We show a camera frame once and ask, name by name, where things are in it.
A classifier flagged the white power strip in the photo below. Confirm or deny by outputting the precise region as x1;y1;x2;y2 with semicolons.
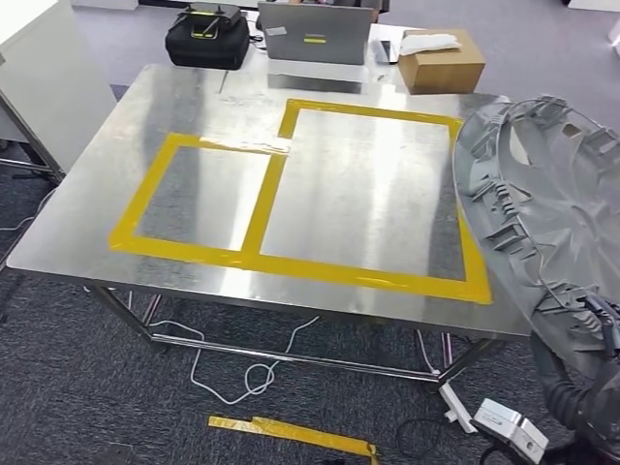
437;382;479;436

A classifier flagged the black floor cable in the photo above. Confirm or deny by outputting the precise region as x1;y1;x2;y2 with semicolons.
395;417;449;461

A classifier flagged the grey plastic wheel cover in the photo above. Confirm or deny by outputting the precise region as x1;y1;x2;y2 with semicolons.
451;94;620;380

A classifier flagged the brown cardboard box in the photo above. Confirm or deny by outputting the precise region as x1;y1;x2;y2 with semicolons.
397;27;487;96

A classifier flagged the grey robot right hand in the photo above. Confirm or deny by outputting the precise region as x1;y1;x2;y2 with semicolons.
579;292;620;450

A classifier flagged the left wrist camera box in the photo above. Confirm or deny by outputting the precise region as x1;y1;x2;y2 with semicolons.
103;443;135;465

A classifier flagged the white cloth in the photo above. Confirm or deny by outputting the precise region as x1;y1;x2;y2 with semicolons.
398;32;463;57

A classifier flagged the black carry bag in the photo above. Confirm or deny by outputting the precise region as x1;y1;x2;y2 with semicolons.
164;13;251;72

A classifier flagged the grey laptop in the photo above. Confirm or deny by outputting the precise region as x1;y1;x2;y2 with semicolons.
256;0;378;67

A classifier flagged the white floor cable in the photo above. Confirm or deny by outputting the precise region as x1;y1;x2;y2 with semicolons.
0;187;57;233
147;314;322;407

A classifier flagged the stainless steel workbench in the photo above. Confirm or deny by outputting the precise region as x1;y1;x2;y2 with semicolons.
5;60;534;394

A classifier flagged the black handheld controller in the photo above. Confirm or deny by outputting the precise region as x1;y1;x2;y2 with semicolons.
176;1;244;41

